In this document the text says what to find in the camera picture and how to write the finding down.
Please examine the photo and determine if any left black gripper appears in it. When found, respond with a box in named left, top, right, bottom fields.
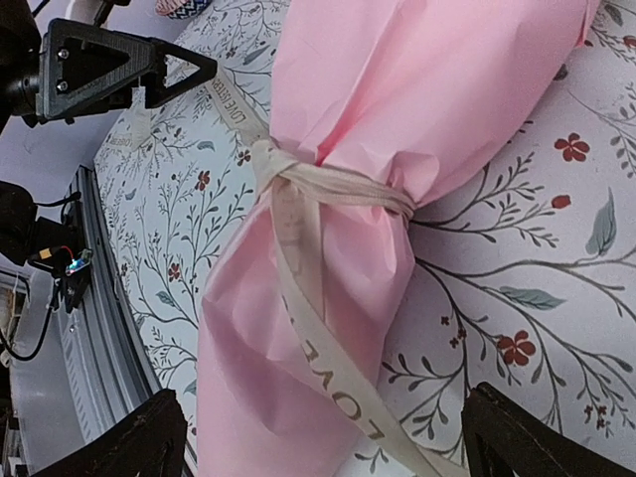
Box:
left=1, top=0, right=218, bottom=129

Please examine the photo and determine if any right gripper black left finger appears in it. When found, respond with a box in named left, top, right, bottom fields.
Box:
left=37, top=389, right=187, bottom=477

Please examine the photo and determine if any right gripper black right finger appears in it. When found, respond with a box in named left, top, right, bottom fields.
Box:
left=461, top=382, right=635, bottom=477

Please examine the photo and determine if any cream printed ribbon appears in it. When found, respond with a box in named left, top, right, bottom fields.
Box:
left=106, top=69, right=471, bottom=477

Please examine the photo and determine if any pink flower bouquet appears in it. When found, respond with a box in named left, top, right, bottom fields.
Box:
left=197, top=1, right=598, bottom=476

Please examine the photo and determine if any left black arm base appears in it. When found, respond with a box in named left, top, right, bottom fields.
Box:
left=0, top=181, right=94, bottom=362

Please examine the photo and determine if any pink patterned ball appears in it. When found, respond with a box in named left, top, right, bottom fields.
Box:
left=155, top=0, right=212, bottom=20

